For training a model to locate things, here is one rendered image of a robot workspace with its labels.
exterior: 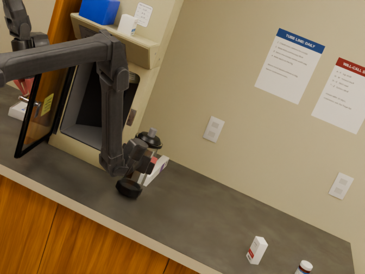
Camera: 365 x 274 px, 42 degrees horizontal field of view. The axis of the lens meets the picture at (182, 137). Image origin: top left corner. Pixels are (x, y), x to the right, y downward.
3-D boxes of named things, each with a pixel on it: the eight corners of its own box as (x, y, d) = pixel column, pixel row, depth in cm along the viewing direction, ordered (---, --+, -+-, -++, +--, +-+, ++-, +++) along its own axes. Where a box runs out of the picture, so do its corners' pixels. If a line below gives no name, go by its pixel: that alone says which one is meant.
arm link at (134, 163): (113, 170, 160) (126, 179, 159) (122, 153, 158) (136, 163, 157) (120, 165, 167) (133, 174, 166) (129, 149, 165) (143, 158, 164)
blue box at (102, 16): (90, 14, 178) (96, -9, 175) (113, 24, 177) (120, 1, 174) (77, 15, 169) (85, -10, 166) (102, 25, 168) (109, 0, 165)
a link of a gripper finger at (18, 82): (25, 96, 173) (20, 70, 170) (43, 95, 172) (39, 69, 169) (16, 100, 167) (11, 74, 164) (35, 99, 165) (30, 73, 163)
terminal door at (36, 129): (51, 135, 195) (77, 43, 182) (14, 160, 167) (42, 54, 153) (49, 134, 195) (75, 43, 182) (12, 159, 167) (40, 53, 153)
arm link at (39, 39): (7, 18, 162) (19, 23, 157) (38, 15, 170) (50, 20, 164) (10, 52, 167) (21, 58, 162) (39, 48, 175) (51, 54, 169)
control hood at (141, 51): (77, 37, 183) (84, 12, 180) (152, 69, 178) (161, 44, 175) (62, 38, 172) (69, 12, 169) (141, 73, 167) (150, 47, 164)
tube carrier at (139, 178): (121, 178, 188) (140, 130, 183) (145, 190, 187) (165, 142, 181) (111, 186, 178) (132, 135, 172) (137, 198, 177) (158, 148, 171)
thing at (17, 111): (18, 108, 221) (20, 100, 219) (50, 120, 221) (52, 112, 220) (7, 115, 209) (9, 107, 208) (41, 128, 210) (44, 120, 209)
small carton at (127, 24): (121, 29, 174) (126, 13, 172) (133, 34, 173) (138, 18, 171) (117, 30, 169) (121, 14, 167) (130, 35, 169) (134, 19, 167)
